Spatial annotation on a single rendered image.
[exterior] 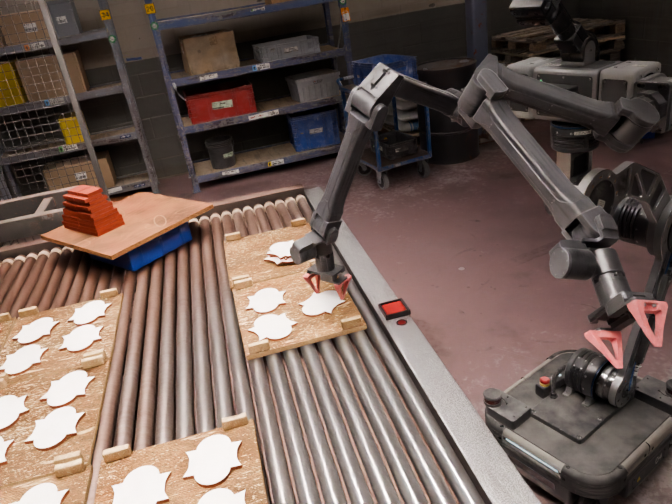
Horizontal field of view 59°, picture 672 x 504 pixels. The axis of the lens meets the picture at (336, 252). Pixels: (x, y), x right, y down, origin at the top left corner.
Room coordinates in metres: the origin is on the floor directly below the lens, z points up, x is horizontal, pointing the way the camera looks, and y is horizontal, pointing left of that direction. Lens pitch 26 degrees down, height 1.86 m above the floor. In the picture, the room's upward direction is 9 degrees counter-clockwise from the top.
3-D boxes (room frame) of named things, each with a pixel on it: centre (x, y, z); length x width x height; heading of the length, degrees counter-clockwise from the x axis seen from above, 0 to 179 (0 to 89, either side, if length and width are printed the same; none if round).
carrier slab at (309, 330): (1.58, 0.15, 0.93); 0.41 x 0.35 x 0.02; 11
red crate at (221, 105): (6.06, 0.93, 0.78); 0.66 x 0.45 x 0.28; 103
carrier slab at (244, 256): (1.99, 0.23, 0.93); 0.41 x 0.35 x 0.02; 9
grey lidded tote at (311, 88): (6.26, -0.03, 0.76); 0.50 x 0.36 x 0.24; 109
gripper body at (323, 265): (1.59, 0.04, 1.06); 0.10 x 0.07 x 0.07; 50
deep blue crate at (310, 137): (6.29, 0.04, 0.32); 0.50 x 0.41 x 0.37; 99
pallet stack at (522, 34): (6.82, -2.82, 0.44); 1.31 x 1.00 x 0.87; 103
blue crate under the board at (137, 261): (2.24, 0.79, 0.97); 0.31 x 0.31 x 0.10; 50
